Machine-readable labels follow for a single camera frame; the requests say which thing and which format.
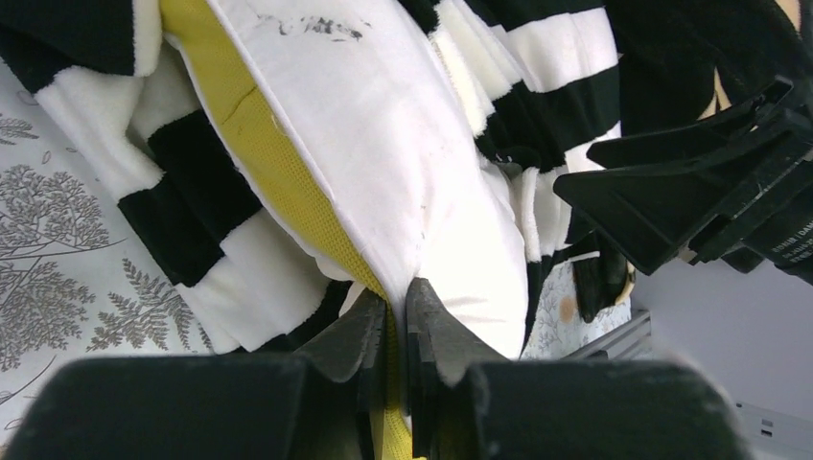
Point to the white yellow pillow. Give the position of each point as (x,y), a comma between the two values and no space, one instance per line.
(341,117)

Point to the floral patterned table cloth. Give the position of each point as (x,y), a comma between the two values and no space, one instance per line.
(75,280)

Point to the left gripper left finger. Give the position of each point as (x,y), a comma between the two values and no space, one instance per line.
(323,401)

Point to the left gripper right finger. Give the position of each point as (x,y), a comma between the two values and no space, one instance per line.
(469,402)

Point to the black floral patterned blanket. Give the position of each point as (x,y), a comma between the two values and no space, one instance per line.
(683,61)

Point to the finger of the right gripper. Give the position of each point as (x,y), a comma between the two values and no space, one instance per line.
(754,128)
(652,213)

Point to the black white striped pillow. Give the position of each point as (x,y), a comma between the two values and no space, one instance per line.
(537,82)

